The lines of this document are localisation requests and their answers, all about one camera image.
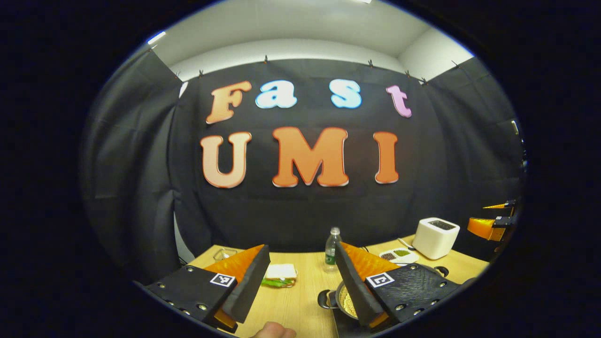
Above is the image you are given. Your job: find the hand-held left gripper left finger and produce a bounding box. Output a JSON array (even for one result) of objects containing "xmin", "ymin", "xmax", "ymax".
[{"xmin": 141, "ymin": 244, "xmax": 271, "ymax": 334}]

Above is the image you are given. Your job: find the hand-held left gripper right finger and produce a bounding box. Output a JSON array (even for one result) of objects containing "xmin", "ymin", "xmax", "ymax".
[{"xmin": 334, "ymin": 242, "xmax": 464, "ymax": 331}]

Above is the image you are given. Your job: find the steel pot with soybeans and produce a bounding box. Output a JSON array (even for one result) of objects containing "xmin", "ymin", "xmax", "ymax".
[{"xmin": 318, "ymin": 265, "xmax": 450, "ymax": 321}]

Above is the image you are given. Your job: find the black induction cooktop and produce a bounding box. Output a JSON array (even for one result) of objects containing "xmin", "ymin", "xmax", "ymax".
[{"xmin": 329, "ymin": 300, "xmax": 372, "ymax": 338}]

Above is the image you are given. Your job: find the sandwich on plate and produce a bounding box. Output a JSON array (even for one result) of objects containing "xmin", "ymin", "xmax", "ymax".
[{"xmin": 262, "ymin": 263, "xmax": 298, "ymax": 288}]

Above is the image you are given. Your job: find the clear plastic water bottle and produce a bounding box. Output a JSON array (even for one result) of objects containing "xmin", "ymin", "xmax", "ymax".
[{"xmin": 324, "ymin": 227, "xmax": 342, "ymax": 273}]

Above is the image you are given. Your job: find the white divided dish of beans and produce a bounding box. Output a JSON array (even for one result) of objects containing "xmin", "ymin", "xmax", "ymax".
[{"xmin": 379, "ymin": 248, "xmax": 419, "ymax": 265}]

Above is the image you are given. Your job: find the white toaster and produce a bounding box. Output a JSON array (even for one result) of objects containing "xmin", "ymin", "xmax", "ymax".
[{"xmin": 412, "ymin": 217, "xmax": 461, "ymax": 260}]

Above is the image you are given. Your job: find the black backdrop cloth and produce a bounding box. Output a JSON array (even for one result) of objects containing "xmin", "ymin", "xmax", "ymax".
[{"xmin": 80, "ymin": 47, "xmax": 526, "ymax": 284}]

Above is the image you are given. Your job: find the row of small black clamps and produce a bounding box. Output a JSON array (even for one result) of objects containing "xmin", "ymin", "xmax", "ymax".
[{"xmin": 149, "ymin": 47, "xmax": 470, "ymax": 87}]

